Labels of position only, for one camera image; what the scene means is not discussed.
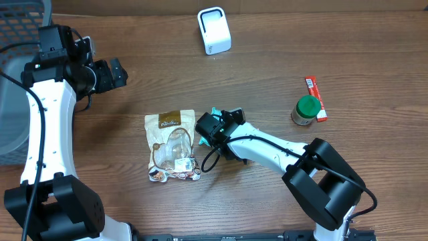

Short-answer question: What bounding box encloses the teal snack packet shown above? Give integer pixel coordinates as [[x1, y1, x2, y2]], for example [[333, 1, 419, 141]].
[[199, 107, 221, 147]]

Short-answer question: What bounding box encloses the beige dried food bag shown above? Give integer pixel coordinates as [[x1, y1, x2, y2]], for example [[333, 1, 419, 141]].
[[144, 110, 201, 183]]

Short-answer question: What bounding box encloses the green lid jar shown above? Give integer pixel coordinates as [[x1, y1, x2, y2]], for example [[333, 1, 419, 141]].
[[291, 95, 321, 126]]

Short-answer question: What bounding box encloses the red stick snack packet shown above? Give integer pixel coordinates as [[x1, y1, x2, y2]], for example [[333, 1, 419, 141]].
[[304, 76, 328, 123]]

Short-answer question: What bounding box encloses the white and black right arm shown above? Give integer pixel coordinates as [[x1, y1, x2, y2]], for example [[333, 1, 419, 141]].
[[195, 108, 366, 240]]

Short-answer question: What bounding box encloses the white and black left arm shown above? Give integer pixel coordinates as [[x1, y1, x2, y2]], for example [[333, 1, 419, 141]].
[[4, 25, 138, 240]]

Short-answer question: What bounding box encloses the white barcode scanner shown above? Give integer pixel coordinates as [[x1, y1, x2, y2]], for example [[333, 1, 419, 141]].
[[197, 7, 231, 55]]

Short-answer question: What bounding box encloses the grey plastic mesh basket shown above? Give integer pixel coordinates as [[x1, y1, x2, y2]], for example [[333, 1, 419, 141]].
[[1, 0, 52, 165]]

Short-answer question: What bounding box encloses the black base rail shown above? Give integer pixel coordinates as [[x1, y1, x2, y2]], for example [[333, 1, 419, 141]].
[[140, 229, 377, 241]]

